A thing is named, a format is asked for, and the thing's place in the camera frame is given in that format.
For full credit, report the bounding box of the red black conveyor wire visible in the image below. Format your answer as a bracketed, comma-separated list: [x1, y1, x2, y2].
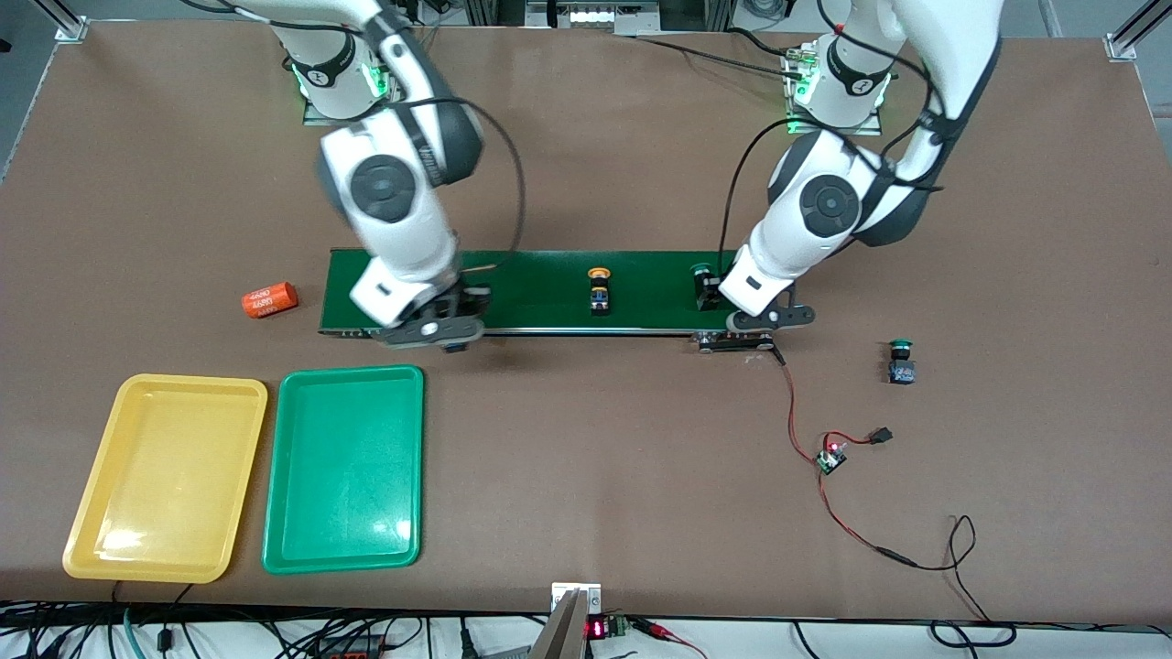
[772, 343, 823, 461]

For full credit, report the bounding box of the green plastic tray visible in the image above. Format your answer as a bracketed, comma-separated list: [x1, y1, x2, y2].
[262, 365, 426, 575]

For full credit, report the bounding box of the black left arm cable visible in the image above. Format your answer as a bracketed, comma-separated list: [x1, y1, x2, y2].
[719, 0, 944, 271]

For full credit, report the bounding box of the aluminium corner profile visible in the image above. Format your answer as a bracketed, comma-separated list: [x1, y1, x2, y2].
[32, 0, 90, 42]
[1103, 0, 1172, 61]

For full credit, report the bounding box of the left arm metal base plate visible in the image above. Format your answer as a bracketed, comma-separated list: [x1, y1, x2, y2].
[786, 46, 884, 136]

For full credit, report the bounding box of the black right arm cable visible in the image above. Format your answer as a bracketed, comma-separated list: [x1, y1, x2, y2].
[403, 96, 527, 275]

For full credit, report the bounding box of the long red black power wire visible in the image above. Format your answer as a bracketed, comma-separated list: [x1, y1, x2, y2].
[818, 471, 1019, 649]

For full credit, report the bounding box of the green conveyor belt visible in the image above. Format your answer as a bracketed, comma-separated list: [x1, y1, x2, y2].
[318, 247, 781, 354]

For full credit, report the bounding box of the orange cylinder with print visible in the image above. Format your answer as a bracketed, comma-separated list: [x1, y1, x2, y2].
[241, 281, 300, 320]

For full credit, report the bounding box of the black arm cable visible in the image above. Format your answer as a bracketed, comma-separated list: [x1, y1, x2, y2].
[403, 96, 527, 275]
[719, 0, 944, 271]

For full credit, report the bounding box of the yellow plastic tray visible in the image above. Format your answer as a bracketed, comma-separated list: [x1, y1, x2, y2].
[62, 373, 269, 584]

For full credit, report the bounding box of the grey metal camera bracket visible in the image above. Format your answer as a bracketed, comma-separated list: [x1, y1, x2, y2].
[529, 582, 603, 659]

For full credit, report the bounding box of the black cable on table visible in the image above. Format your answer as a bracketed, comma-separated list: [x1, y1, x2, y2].
[632, 35, 807, 79]

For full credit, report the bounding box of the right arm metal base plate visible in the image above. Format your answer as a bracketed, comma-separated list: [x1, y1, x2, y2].
[302, 87, 399, 127]

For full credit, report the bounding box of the aluminium frame with light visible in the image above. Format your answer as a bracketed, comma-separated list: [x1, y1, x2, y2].
[462, 0, 733, 36]

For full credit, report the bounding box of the red clip lead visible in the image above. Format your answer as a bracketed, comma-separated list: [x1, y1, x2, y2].
[630, 618, 708, 659]

